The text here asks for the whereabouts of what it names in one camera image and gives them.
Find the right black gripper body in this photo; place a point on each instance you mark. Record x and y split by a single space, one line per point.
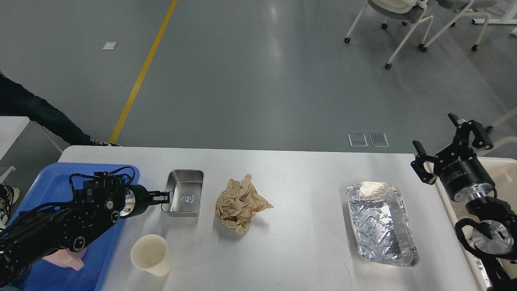
462 175

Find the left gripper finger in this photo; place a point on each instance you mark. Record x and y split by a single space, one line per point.
161 199
157 193

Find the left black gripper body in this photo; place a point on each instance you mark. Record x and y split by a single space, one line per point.
136 200

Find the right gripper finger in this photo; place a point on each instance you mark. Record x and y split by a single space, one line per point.
418 165
469 135

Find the steel rectangular container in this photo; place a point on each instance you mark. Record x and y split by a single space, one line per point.
185 188

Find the aluminium foil tray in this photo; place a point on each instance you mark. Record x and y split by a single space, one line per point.
381 225

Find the pink mug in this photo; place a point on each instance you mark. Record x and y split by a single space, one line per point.
67 259

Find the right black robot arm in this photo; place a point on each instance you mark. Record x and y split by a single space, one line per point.
493 235

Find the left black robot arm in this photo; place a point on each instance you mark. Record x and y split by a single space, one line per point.
99 202

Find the chair leg with caster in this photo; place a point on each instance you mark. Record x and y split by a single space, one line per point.
501 120

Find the right floor outlet plate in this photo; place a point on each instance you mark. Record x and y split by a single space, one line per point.
378 140

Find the floor outlet plate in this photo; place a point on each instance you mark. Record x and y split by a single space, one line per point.
358 140
378 140

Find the cream paper cup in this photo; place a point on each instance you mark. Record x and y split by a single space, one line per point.
150 254

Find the left floor outlet plate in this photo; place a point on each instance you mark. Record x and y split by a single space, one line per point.
358 140

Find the crumpled brown paper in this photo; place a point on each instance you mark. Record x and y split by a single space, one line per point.
238 204

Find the blue plastic tray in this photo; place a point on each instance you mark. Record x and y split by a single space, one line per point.
52 185

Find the black white sneaker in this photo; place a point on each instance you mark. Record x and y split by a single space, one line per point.
8 197

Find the small white floor plate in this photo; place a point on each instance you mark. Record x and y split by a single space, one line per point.
110 45

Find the person in dark jeans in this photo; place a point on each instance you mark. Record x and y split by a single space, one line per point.
15 100

